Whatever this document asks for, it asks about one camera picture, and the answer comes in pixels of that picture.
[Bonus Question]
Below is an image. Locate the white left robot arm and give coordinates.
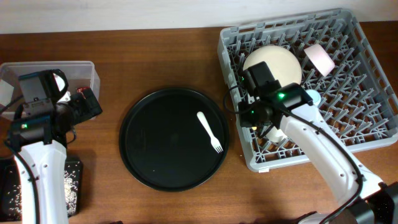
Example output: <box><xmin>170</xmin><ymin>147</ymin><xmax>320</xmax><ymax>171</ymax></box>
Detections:
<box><xmin>4</xmin><ymin>69</ymin><xmax>103</xmax><ymax>223</ymax></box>

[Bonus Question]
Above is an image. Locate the white cup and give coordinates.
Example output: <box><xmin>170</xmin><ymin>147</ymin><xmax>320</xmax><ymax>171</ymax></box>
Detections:
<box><xmin>266</xmin><ymin>126</ymin><xmax>287</xmax><ymax>143</ymax></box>

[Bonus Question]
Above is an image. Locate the pink small bowl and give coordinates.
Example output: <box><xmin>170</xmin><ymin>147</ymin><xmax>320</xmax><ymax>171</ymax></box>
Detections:
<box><xmin>304</xmin><ymin>44</ymin><xmax>335</xmax><ymax>77</ymax></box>

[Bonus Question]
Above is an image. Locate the white plastic utensil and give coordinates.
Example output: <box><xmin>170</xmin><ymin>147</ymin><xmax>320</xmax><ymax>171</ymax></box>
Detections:
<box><xmin>197</xmin><ymin>111</ymin><xmax>223</xmax><ymax>153</ymax></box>

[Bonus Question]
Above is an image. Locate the black round tray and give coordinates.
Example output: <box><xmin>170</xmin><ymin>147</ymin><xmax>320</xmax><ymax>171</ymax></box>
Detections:
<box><xmin>119</xmin><ymin>88</ymin><xmax>229</xmax><ymax>192</ymax></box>

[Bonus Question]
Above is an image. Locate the red snack wrapper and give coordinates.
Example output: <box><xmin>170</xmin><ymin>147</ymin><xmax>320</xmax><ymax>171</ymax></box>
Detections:
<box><xmin>76</xmin><ymin>87</ymin><xmax>86</xmax><ymax>93</ymax></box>

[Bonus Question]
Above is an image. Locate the light blue cup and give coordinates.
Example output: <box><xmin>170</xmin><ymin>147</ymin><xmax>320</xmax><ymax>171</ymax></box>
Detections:
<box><xmin>306</xmin><ymin>90</ymin><xmax>322</xmax><ymax>106</ymax></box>

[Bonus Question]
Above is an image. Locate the cream plate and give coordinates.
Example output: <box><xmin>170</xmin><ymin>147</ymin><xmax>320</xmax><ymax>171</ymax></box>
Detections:
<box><xmin>243</xmin><ymin>45</ymin><xmax>302</xmax><ymax>87</ymax></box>

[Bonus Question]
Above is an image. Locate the clear plastic waste bin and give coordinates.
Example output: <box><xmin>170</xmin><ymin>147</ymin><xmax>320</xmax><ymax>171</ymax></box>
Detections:
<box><xmin>1</xmin><ymin>61</ymin><xmax>100</xmax><ymax>121</ymax></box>

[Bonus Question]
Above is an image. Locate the grey dishwasher rack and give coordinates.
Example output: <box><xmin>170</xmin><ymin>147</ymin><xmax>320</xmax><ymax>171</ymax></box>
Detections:
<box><xmin>216</xmin><ymin>7</ymin><xmax>398</xmax><ymax>173</ymax></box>

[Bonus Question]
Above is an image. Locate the black tray bin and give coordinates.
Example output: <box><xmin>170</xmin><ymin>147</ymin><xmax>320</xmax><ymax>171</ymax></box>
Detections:
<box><xmin>1</xmin><ymin>156</ymin><xmax>83</xmax><ymax>222</ymax></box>

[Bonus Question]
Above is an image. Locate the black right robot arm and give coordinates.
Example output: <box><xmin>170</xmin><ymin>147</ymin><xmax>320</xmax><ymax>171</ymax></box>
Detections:
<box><xmin>238</xmin><ymin>62</ymin><xmax>397</xmax><ymax>223</ymax></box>

